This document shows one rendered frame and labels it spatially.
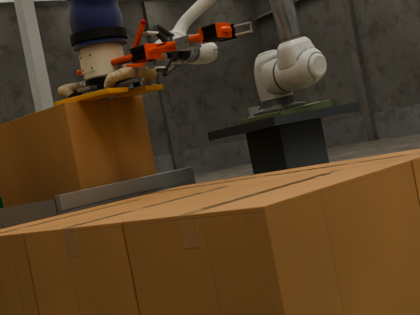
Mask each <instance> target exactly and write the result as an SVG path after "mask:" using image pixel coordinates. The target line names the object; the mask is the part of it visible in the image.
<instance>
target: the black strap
mask: <svg viewBox="0 0 420 315"><path fill-rule="evenodd" d="M108 37H122V38H126V39H127V38H128V35H127V31H126V28H124V27H119V26H109V27H97V28H93V29H87V30H83V31H79V32H76V33H74V34H72V35H71V36H70V40H71V46H72V47H73V46H74V45H75V44H77V43H80V42H83V41H88V40H91V39H98V38H108Z"/></svg>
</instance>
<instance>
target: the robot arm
mask: <svg viewBox="0 0 420 315"><path fill-rule="evenodd" d="M216 1H217V0H197V1H196V2H195V3H194V4H193V5H192V6H191V7H190V8H189V9H188V10H187V11H186V12H185V13H184V14H183V15H182V16H181V18H180V19H179V21H178V22H177V23H176V25H175V27H174V29H173V30H172V31H167V30H166V29H164V28H163V27H162V26H161V25H159V24H158V25H155V26H153V28H154V29H150V30H148V31H145V32H143V34H142V35H156V36H157V37H158V38H159V39H158V40H157V41H156V42H155V43H164V42H169V41H170V42H172V41H174V39H176V38H179V37H181V36H185V35H186V34H187V31H188V29H189V27H190V25H191V24H192V23H193V22H194V21H195V20H196V19H197V18H198V17H199V16H200V15H201V14H202V13H204V12H205V11H206V10H207V9H208V8H210V7H211V6H212V5H213V4H214V3H215V2H216ZM269 3H270V6H271V10H272V14H273V17H274V21H275V24H276V28H277V32H278V34H279V39H280V42H281V43H280V45H279V46H278V48H277V50H275V49H273V50H269V51H265V52H262V53H261V54H259V55H258V56H257V58H256V60H255V63H254V78H255V82H256V87H257V92H258V95H259V98H260V101H261V108H259V111H258V112H255V113H254V114H253V115H254V116H260V115H263V114H269V113H275V112H279V111H283V110H287V109H291V108H296V107H299V106H303V105H306V102H296V101H295V98H294V94H293V91H297V90H300V89H305V88H308V87H310V86H312V85H314V84H316V83H317V82H318V81H320V80H321V79H322V78H323V76H324V75H325V73H326V70H327V62H326V58H325V57H324V55H323V54H322V52H321V51H319V50H318V49H316V48H315V47H314V45H313V43H312V42H311V40H310V39H309V38H307V37H306V36H303V32H302V29H301V25H300V23H299V18H298V14H297V12H296V7H295V5H294V0H269ZM217 56H218V47H217V46H216V45H215V44H214V43H213V42H209V43H206V44H202V43H201V47H199V48H196V49H192V50H190V51H173V52H167V53H162V59H158V60H159V61H161V62H164V65H163V66H153V67H149V68H148V69H149V70H156V72H158V73H163V75H162V76H163V77H165V76H168V75H170V74H171V73H172V72H173V71H174V70H175V69H176V68H179V67H180V64H182V63H188V64H207V63H211V62H213V61H214V60H215V59H216V58H217ZM171 64H173V65H172V66H171V67H170V65H171Z"/></svg>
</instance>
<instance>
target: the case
mask: <svg viewBox="0 0 420 315"><path fill-rule="evenodd" d="M153 174H157V171H156V165H155V161H154V155H153V149H152V146H151V139H150V135H149V129H148V124H147V120H146V114H145V110H144V104H143V98H142V96H132V97H119V98H114V99H108V100H103V99H97V100H90V101H76V102H64V103H62V104H58V105H56V106H53V107H50V108H47V109H44V110H42V111H38V112H35V113H32V114H29V115H27V116H23V117H20V118H17V119H14V120H12V121H9V122H5V123H3V124H0V192H1V198H2V204H3V207H4V208H7V207H11V206H18V205H23V204H30V203H37V202H41V201H48V200H53V199H55V196H56V195H60V194H65V193H70V192H74V191H80V190H83V189H89V188H94V187H98V186H103V185H107V184H112V183H118V182H121V181H127V180H130V179H136V178H141V177H144V176H150V175H153Z"/></svg>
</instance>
